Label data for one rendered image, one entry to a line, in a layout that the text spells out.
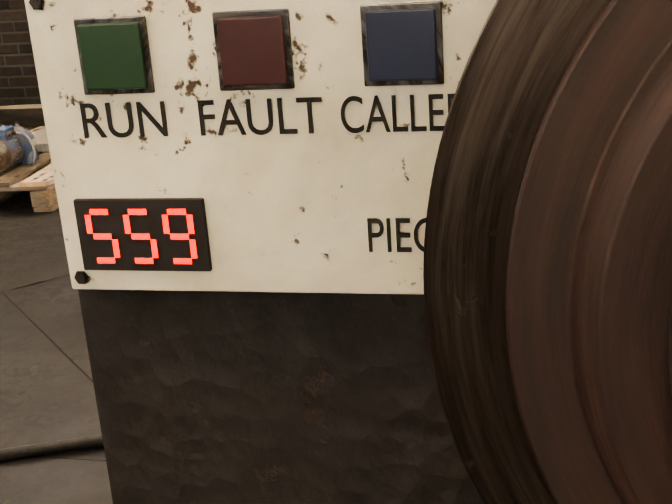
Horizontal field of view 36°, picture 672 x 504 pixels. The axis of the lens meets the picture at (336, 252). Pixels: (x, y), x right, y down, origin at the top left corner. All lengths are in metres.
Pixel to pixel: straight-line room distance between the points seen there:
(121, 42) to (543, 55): 0.26
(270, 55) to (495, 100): 0.18
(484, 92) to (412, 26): 0.14
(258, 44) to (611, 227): 0.24
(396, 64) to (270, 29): 0.07
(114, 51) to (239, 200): 0.11
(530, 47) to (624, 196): 0.07
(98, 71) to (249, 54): 0.09
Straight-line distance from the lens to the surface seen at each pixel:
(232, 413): 0.66
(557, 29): 0.40
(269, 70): 0.55
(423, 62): 0.54
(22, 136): 5.13
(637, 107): 0.38
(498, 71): 0.40
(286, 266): 0.59
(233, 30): 0.56
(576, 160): 0.39
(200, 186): 0.59
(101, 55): 0.59
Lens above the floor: 1.28
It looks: 19 degrees down
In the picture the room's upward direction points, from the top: 4 degrees counter-clockwise
